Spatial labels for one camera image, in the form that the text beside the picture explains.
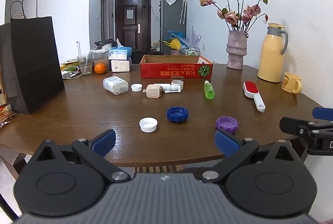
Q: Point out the dried pink roses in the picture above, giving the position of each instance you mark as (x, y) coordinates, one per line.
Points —
(231, 17)

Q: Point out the wooden slatted chair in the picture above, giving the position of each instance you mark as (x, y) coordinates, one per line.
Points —
(158, 169)

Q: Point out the white spray bottle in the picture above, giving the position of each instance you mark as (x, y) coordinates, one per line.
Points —
(169, 88)

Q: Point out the clear container white lid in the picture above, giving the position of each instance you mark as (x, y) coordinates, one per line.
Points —
(100, 56)

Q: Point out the purple bottle cap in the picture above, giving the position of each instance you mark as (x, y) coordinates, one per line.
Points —
(226, 125)

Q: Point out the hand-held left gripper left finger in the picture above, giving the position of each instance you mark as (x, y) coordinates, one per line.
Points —
(104, 142)

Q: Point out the small white bottle cap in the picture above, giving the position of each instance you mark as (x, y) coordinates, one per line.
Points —
(136, 87)

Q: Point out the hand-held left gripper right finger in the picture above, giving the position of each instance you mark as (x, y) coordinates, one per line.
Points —
(226, 143)

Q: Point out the large white bottle cap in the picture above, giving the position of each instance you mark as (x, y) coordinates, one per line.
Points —
(148, 125)

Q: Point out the yellow thermos jug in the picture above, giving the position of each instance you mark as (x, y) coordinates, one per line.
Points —
(271, 57)

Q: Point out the black paper bag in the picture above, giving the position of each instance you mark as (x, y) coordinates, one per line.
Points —
(36, 65)

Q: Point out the orange fruit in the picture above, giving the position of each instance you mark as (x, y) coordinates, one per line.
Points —
(100, 68)

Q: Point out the grey refrigerator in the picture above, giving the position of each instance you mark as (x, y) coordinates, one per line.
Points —
(169, 18)

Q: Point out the purple tissue pack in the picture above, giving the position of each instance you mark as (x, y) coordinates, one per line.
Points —
(120, 66)

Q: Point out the green liquid bottle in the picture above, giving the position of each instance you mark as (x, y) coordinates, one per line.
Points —
(209, 91)

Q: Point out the dark brown door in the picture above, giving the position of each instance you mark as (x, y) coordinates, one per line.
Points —
(132, 31)

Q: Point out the snack packets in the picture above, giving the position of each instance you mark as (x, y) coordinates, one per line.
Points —
(6, 116)

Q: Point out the yellow watering can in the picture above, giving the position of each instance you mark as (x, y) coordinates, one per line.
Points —
(174, 44)

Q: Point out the pink textured vase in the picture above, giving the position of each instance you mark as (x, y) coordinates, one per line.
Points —
(236, 49)

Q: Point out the yellow mug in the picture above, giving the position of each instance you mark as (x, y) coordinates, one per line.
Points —
(290, 82)

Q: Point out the blue plastic items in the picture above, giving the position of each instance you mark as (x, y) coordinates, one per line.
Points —
(177, 34)

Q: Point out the white pill bottle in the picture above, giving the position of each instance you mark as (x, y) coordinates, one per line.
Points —
(114, 85)

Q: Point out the orange cardboard box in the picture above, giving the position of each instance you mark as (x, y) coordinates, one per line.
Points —
(171, 71)

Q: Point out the glass cup with straw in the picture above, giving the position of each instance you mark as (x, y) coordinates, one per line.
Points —
(85, 66)

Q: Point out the beige cube plug adapter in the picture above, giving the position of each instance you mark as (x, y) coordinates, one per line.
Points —
(152, 91)

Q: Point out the blue tissue pack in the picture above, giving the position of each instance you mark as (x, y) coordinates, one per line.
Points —
(119, 53)

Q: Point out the red white lint brush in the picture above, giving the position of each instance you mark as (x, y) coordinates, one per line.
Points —
(251, 88)

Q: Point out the blue bottle cap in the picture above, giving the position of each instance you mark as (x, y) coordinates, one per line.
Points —
(177, 114)

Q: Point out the white folded umbrella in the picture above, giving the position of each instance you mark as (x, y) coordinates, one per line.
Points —
(183, 9)

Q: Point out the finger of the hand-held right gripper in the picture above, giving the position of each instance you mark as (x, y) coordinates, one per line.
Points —
(324, 114)
(294, 126)

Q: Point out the pink bucket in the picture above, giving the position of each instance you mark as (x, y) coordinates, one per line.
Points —
(175, 52)

